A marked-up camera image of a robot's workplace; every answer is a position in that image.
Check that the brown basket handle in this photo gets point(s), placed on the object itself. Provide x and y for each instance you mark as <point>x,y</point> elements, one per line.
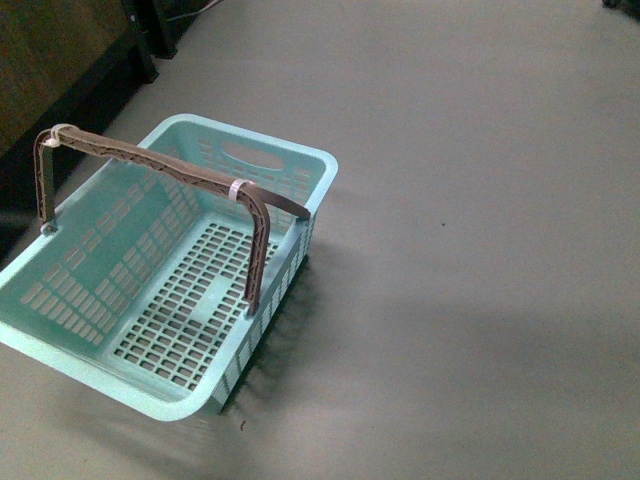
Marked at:
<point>253,197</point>

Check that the light blue plastic basket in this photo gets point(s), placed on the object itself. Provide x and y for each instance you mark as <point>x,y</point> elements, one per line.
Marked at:
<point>139,292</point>

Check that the white zip tie right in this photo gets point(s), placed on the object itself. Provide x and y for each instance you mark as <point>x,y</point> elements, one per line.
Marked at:
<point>235,187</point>

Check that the white zip tie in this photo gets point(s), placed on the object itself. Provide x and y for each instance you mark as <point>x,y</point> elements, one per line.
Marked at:
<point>235,187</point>
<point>53,141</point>

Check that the white zip tie left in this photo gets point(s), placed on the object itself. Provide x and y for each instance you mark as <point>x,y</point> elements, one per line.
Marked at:
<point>53,141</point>

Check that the dark wooden cabinet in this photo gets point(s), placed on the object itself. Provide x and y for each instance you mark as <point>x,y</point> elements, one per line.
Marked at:
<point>54,56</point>

